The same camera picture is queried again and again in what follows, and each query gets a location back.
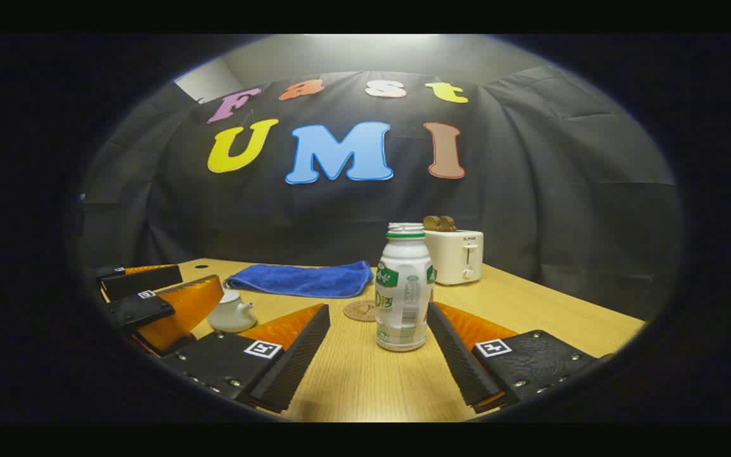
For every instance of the white toaster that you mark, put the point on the white toaster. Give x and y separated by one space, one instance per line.
457 257

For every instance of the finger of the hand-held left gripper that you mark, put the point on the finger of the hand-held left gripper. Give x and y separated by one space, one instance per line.
140 311
143 282

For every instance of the blue towel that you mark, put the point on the blue towel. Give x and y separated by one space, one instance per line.
301 279

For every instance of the white teacup lid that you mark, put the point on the white teacup lid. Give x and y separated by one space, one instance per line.
232 297

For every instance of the round brown coaster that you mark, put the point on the round brown coaster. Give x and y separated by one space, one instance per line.
359 311

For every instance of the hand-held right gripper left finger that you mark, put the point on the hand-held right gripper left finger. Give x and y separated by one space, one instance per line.
295 362

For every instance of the white water bottle green label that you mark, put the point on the white water bottle green label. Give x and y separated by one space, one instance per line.
403 292

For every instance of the white teacup with spout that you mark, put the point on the white teacup with spout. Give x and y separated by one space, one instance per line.
228 319

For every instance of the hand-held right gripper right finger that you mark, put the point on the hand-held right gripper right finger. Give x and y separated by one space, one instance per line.
457 362

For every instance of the brown toast slice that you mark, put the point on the brown toast slice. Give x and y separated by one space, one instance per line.
448 223
431 223

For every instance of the black backdrop cloth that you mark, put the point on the black backdrop cloth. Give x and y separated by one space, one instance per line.
530 190

